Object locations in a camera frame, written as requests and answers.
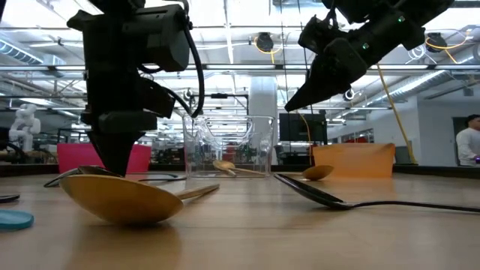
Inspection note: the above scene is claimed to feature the clear plastic bin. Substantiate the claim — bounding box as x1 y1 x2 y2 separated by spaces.
182 114 276 179

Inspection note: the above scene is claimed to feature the white building column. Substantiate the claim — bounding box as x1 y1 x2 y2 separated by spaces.
248 76 279 166

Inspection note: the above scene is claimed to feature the orange plastic bin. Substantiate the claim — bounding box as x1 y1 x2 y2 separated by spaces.
311 142 396 179

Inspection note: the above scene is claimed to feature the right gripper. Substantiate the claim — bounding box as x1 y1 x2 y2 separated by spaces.
285 9 427 113

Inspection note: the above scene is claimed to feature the gold spoon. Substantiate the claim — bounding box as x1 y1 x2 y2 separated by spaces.
58 174 221 226
212 160 238 177
301 164 335 182
224 164 266 176

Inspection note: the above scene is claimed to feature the black metal spoon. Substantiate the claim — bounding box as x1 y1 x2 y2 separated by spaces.
273 172 480 214

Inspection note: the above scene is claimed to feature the black monitor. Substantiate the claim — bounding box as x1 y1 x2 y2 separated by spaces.
279 112 329 143

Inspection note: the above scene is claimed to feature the silver ventilation duct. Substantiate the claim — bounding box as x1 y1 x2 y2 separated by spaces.
0 39 46 65
382 69 480 104

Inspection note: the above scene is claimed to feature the yellow hanging cable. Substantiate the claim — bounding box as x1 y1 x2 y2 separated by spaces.
376 63 418 165

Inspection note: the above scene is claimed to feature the red plastic bin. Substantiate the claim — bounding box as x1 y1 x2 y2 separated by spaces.
56 142 152 174

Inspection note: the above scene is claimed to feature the black metal table frame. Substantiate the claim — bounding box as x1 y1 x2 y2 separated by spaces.
0 163 480 179

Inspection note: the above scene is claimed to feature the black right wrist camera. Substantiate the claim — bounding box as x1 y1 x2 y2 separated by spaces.
298 14 338 53

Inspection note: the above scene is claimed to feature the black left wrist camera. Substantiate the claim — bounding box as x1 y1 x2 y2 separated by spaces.
123 4 191 73

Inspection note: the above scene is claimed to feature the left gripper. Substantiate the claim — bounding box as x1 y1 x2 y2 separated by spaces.
67 10 176 177

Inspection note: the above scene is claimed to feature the black gantry frame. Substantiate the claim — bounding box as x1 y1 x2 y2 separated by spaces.
188 92 250 118

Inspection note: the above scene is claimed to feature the person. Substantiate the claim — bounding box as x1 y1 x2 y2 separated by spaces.
455 113 480 167

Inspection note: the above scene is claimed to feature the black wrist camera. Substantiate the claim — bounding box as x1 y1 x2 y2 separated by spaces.
123 4 191 73
298 14 338 53

